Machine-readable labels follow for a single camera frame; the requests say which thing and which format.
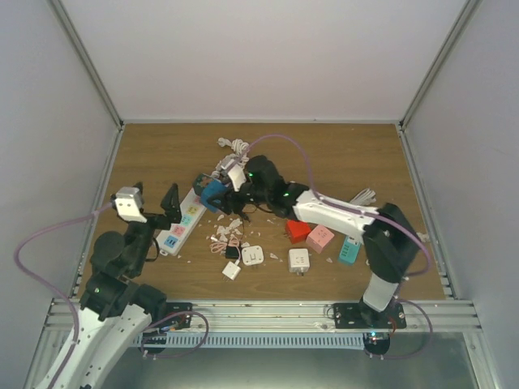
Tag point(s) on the teal power strip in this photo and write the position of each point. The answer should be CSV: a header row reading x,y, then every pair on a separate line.
x,y
349,250

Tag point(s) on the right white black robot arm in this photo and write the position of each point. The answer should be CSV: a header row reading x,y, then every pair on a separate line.
x,y
391,244

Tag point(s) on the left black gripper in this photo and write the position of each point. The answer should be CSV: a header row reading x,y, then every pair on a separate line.
x,y
173,213

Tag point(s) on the pink cube socket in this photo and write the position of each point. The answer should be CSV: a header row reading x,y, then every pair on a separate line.
x,y
319,238

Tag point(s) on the white square adapter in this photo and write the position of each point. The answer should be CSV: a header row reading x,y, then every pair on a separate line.
x,y
252,256

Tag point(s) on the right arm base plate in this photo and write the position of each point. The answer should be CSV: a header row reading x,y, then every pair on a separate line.
x,y
377,328

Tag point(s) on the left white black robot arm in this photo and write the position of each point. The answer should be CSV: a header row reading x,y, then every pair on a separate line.
x,y
113,309

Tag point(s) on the white cube socket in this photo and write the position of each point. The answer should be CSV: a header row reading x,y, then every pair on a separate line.
x,y
299,261

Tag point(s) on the red cube socket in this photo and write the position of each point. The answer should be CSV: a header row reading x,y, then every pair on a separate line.
x,y
297,231

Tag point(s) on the white charger plug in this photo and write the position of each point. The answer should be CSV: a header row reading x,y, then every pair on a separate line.
x,y
231,271

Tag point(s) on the white multicolour power strip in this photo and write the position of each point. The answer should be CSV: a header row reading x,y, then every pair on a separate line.
x,y
171,241

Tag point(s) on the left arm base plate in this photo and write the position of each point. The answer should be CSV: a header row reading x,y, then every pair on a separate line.
x,y
177,317

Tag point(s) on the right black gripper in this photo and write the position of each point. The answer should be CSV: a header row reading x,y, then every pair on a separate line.
x,y
228,199

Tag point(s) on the grey slotted cable duct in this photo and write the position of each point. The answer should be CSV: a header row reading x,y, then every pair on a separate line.
x,y
258,340

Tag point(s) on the blue cube socket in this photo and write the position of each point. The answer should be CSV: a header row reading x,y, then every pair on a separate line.
x,y
211,195

